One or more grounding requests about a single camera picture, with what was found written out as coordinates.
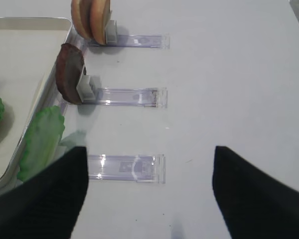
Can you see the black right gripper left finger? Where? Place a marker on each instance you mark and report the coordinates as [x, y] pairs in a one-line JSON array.
[[47, 206]]

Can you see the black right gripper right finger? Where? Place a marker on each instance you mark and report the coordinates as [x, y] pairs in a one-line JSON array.
[[253, 204]]

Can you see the standing green lettuce leaf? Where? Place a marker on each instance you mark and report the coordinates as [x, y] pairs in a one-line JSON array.
[[42, 138]]

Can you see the clear lettuce pusher track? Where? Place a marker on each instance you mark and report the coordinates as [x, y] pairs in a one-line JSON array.
[[132, 168]]

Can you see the standing brown meat patty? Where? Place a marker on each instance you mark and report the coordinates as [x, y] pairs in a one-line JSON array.
[[69, 66]]

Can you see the clear patty pusher track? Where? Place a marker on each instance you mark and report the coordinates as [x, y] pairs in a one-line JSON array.
[[91, 94]]

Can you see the white rectangular tray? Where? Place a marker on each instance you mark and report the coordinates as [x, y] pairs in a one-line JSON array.
[[28, 49]]

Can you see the clear right bun pusher track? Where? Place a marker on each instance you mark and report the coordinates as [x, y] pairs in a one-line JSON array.
[[113, 39]]

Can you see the sesame bun top standing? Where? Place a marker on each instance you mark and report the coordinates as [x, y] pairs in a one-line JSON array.
[[80, 14]]

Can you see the right clear plastic rail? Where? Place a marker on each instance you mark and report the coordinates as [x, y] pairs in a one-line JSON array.
[[47, 125]]

